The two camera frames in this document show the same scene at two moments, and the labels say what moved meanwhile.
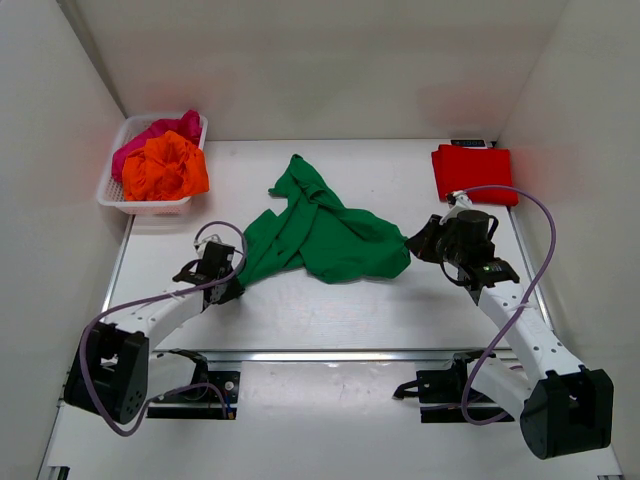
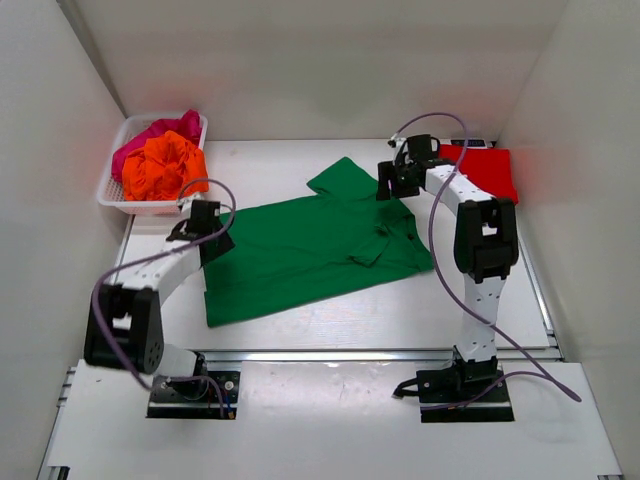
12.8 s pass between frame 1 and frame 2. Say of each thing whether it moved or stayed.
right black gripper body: moved
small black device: stayed
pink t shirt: stayed
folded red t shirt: stayed
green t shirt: moved
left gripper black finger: moved
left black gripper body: moved
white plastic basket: stayed
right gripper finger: moved
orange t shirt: stayed
